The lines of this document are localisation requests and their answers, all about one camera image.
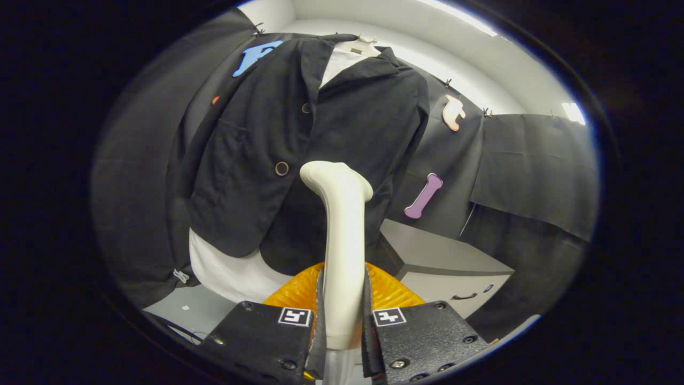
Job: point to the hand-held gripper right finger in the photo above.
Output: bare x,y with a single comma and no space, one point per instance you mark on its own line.
427,342

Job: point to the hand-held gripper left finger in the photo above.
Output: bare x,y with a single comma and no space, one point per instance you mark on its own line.
256,342

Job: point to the white shirt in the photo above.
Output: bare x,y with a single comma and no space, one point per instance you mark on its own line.
224,272

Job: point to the white garment steamer wand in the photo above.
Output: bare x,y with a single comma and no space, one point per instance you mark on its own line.
344,240

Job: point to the black suit jacket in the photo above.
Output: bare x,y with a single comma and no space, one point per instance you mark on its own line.
246,160

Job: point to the white clothes hanger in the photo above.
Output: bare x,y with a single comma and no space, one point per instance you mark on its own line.
366,44

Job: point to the grey cabinet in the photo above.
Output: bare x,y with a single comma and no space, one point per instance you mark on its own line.
438,251

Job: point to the small white clip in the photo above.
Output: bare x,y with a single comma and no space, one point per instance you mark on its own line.
180,276

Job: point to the black backdrop cloth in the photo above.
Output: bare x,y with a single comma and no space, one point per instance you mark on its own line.
534,160

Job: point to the small ceiling light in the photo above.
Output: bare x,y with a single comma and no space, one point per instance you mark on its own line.
573,113

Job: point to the long ceiling light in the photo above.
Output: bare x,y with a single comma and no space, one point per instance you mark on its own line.
459,17

